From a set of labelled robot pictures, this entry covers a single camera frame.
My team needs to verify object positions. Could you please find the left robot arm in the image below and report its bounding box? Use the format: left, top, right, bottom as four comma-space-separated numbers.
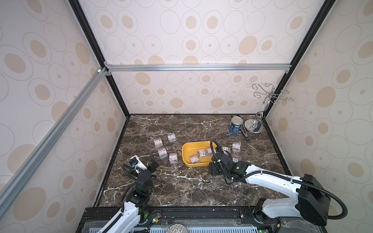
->
99, 155, 159, 233

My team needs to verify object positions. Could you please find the chrome hook stand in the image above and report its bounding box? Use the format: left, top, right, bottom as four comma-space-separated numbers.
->
244, 83, 293, 135

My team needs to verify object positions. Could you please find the horizontal aluminium rail back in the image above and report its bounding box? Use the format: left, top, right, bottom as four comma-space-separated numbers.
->
107, 63, 291, 72

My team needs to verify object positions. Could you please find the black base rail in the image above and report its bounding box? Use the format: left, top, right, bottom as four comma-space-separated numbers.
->
76, 203, 326, 233

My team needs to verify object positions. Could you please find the blue tin can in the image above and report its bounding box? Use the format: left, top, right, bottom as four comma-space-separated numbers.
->
228, 116, 243, 135

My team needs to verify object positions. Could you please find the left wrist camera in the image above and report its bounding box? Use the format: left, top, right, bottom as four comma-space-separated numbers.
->
129, 155, 147, 174

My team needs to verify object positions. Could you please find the aluminium rail left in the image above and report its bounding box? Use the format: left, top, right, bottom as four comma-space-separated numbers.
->
1, 67, 108, 218

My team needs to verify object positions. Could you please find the yellow plastic storage tray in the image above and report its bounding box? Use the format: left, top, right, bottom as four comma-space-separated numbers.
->
182, 141, 213, 168

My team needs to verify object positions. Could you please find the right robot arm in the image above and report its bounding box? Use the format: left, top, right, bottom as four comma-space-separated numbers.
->
209, 141, 348, 226

